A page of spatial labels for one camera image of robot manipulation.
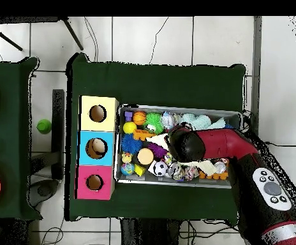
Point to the cream waffle cloth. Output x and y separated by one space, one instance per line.
158 139

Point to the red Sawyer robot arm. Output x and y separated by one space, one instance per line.
227 143

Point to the shallow mesh bin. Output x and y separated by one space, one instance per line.
163 180

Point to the wooden box with three holes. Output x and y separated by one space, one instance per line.
86 158

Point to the orange building brick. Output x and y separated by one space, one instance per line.
140 134

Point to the green spiky ball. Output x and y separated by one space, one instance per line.
153 120

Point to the blue spiky ball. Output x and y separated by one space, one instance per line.
131 144

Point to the small orange basketball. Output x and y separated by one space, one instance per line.
139 118

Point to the yellow ball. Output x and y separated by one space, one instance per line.
129 127

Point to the orange foam disc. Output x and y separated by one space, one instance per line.
145 156

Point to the small soccer ball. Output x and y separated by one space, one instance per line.
160 168

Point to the globe print ball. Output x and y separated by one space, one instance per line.
127 169

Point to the dark green table cloth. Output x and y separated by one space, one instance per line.
158 84

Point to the mint green waffle cloth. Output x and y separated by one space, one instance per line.
201 121

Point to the black upright panel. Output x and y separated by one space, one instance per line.
58 132

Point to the grey stand base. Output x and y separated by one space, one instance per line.
43 191

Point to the green cloth side table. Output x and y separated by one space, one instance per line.
10 127

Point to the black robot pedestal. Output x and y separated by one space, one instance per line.
148 234

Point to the black metal frame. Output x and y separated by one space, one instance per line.
72 33

